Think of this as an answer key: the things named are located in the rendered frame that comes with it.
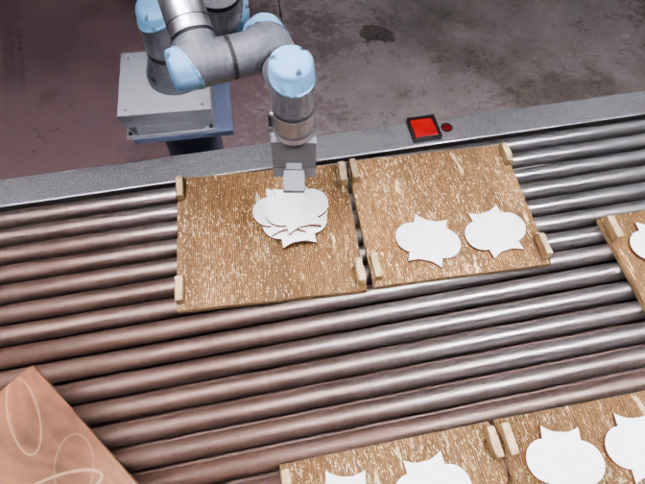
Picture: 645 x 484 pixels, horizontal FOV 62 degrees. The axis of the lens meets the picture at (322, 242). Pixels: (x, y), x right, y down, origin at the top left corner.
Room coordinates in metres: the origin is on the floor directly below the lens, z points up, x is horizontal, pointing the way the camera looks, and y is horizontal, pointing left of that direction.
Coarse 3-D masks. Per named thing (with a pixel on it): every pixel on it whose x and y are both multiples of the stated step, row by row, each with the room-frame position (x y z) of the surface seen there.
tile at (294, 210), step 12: (276, 192) 0.71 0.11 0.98; (312, 192) 0.72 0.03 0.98; (276, 204) 0.68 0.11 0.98; (288, 204) 0.68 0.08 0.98; (300, 204) 0.68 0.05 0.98; (312, 204) 0.69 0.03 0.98; (324, 204) 0.69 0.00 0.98; (276, 216) 0.65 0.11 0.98; (288, 216) 0.65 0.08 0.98; (300, 216) 0.65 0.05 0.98; (312, 216) 0.65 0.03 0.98; (288, 228) 0.62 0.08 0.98; (300, 228) 0.62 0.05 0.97
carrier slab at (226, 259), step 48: (192, 192) 0.73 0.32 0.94; (240, 192) 0.74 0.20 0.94; (336, 192) 0.75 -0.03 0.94; (192, 240) 0.60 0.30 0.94; (240, 240) 0.61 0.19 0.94; (336, 240) 0.62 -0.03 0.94; (192, 288) 0.48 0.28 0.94; (240, 288) 0.49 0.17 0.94; (288, 288) 0.49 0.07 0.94; (336, 288) 0.50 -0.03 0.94
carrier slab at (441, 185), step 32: (384, 160) 0.85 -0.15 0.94; (416, 160) 0.86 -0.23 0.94; (448, 160) 0.86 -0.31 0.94; (480, 160) 0.87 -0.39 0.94; (352, 192) 0.76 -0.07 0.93; (384, 192) 0.76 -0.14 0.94; (416, 192) 0.76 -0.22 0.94; (448, 192) 0.77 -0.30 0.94; (480, 192) 0.77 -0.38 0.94; (512, 192) 0.77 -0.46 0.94; (384, 224) 0.67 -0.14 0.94; (448, 224) 0.67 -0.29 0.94; (384, 256) 0.58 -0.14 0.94; (480, 256) 0.59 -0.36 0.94; (512, 256) 0.59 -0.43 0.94
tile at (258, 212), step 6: (270, 192) 0.72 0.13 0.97; (264, 198) 0.70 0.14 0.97; (270, 198) 0.70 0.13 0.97; (258, 204) 0.69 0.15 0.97; (264, 204) 0.69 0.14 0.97; (252, 210) 0.67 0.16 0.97; (258, 210) 0.67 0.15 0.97; (258, 216) 0.65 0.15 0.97; (264, 216) 0.65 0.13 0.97; (258, 222) 0.64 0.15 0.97; (264, 222) 0.64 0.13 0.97; (276, 228) 0.62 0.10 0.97; (282, 228) 0.62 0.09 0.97
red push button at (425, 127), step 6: (414, 120) 1.00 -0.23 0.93; (420, 120) 1.00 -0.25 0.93; (426, 120) 1.00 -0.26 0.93; (432, 120) 1.00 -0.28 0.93; (414, 126) 0.98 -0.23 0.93; (420, 126) 0.98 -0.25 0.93; (426, 126) 0.98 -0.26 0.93; (432, 126) 0.98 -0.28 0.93; (414, 132) 0.96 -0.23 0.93; (420, 132) 0.96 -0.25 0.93; (426, 132) 0.96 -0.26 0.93; (432, 132) 0.96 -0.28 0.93
